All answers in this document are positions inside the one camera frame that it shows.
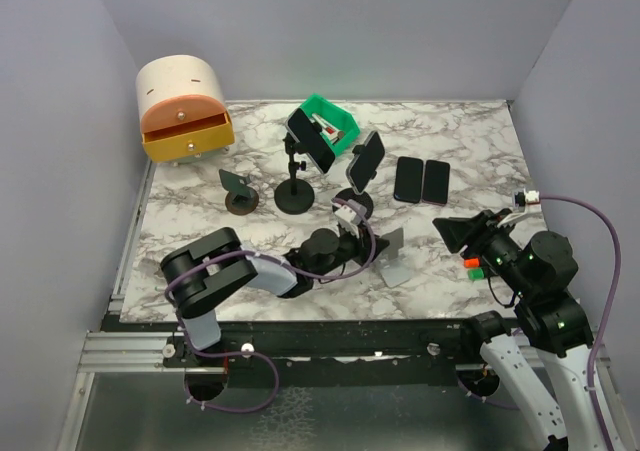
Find green cap marker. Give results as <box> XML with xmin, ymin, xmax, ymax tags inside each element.
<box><xmin>467</xmin><ymin>268</ymin><xmax>486</xmax><ymax>281</ymax></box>

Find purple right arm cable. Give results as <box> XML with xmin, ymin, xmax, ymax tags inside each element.
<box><xmin>537</xmin><ymin>193</ymin><xmax>623</xmax><ymax>451</ymax></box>

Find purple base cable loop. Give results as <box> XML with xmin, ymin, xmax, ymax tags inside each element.
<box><xmin>464</xmin><ymin>380</ymin><xmax>521</xmax><ymax>412</ymax></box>
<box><xmin>185</xmin><ymin>350</ymin><xmax>280</xmax><ymax>414</ymax></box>

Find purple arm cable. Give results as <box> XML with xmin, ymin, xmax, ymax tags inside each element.
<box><xmin>537</xmin><ymin>193</ymin><xmax>623</xmax><ymax>451</ymax></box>
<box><xmin>164</xmin><ymin>197</ymin><xmax>377</xmax><ymax>362</ymax></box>

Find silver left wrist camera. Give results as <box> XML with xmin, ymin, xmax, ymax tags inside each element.
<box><xmin>332</xmin><ymin>199</ymin><xmax>371</xmax><ymax>237</ymax></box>

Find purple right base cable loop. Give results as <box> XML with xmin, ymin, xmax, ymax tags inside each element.
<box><xmin>464</xmin><ymin>380</ymin><xmax>521</xmax><ymax>412</ymax></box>

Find silver-edged phone on short stand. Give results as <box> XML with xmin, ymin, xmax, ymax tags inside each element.
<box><xmin>346</xmin><ymin>131</ymin><xmax>386</xmax><ymax>195</ymax></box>

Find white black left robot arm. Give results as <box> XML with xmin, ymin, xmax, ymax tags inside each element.
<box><xmin>160</xmin><ymin>225</ymin><xmax>390</xmax><ymax>366</ymax></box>

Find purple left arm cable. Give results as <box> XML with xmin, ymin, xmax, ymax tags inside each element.
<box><xmin>164</xmin><ymin>197</ymin><xmax>377</xmax><ymax>362</ymax></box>

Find items inside green bin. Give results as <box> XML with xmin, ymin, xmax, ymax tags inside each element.
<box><xmin>311</xmin><ymin>113</ymin><xmax>346</xmax><ymax>144</ymax></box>

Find green plastic bin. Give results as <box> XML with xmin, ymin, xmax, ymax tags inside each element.
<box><xmin>300</xmin><ymin>94</ymin><xmax>360</xmax><ymax>156</ymax></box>

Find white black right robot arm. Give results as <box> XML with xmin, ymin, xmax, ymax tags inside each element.
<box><xmin>433</xmin><ymin>204</ymin><xmax>625</xmax><ymax>450</ymax></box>

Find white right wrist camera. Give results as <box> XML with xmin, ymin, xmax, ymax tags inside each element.
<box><xmin>498</xmin><ymin>188</ymin><xmax>542</xmax><ymax>227</ymax></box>

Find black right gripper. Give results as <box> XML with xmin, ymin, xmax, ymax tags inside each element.
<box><xmin>433</xmin><ymin>206</ymin><xmax>535</xmax><ymax>297</ymax></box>

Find black phone on tall stand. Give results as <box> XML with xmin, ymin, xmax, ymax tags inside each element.
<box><xmin>286</xmin><ymin>108</ymin><xmax>336</xmax><ymax>174</ymax></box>

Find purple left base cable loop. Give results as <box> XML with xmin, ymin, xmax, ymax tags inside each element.
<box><xmin>185</xmin><ymin>350</ymin><xmax>280</xmax><ymax>414</ymax></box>

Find silver folding phone stand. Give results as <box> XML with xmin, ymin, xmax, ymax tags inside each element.
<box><xmin>375</xmin><ymin>227</ymin><xmax>412</xmax><ymax>288</ymax></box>

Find beige orange drawer box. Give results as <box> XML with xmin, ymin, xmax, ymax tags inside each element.
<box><xmin>135</xmin><ymin>55</ymin><xmax>235</xmax><ymax>163</ymax></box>

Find orange cap marker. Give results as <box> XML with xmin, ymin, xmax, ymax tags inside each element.
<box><xmin>464</xmin><ymin>257</ymin><xmax>482</xmax><ymax>269</ymax></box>

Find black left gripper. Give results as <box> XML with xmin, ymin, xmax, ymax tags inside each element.
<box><xmin>312</xmin><ymin>223</ymin><xmax>389</xmax><ymax>280</ymax></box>

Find brown round-base phone stand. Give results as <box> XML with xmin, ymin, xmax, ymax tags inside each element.
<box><xmin>219</xmin><ymin>169</ymin><xmax>259</xmax><ymax>216</ymax></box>

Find black front rail bar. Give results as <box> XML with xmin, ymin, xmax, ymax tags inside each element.
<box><xmin>87</xmin><ymin>319</ymin><xmax>488</xmax><ymax>389</ymax></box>

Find black tall phone stand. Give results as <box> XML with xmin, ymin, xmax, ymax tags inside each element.
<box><xmin>274</xmin><ymin>134</ymin><xmax>315</xmax><ymax>215</ymax></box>

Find pink-edged black phone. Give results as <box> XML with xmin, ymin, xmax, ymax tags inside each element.
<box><xmin>422</xmin><ymin>160</ymin><xmax>451</xmax><ymax>206</ymax></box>

